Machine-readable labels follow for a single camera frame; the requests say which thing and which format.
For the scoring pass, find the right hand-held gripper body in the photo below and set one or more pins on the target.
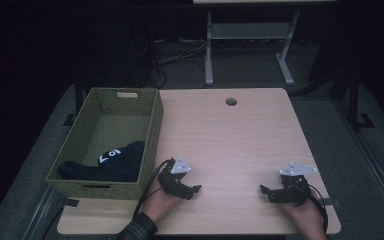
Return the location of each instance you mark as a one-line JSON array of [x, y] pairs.
[[295, 193]]

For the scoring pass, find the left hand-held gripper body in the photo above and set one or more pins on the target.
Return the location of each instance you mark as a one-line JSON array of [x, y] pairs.
[[171, 180]]

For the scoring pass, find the dark blue knit garment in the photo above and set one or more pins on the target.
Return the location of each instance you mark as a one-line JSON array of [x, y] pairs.
[[121, 166]]

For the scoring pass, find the green woven basket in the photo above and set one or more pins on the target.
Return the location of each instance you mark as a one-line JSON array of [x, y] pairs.
[[113, 121]]

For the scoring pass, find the person's left hand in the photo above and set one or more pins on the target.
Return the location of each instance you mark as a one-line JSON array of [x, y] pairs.
[[158, 203]]

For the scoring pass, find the person's right hand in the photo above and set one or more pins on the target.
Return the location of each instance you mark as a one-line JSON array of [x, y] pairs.
[[308, 220]]

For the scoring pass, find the black metal stand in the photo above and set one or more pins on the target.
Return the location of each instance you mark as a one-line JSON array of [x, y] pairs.
[[354, 100], [79, 96]]

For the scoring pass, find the grey metal floor rail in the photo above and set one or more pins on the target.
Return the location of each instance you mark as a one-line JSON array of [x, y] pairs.
[[43, 213], [373, 166]]

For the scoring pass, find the white metal frame desk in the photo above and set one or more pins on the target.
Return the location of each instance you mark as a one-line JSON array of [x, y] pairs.
[[250, 30]]

